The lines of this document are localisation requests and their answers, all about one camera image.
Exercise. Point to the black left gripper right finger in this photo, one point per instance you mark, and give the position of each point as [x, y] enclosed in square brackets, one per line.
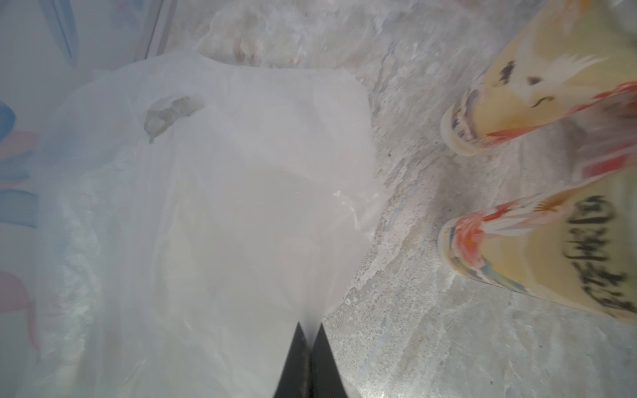
[325, 380]

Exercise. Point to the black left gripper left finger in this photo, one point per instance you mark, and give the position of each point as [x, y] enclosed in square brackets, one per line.
[295, 377]

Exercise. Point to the white-lid cup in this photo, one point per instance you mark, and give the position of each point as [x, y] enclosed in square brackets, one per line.
[575, 247]
[572, 55]

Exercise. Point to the left aluminium corner post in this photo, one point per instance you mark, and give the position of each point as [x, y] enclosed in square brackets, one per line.
[155, 31]

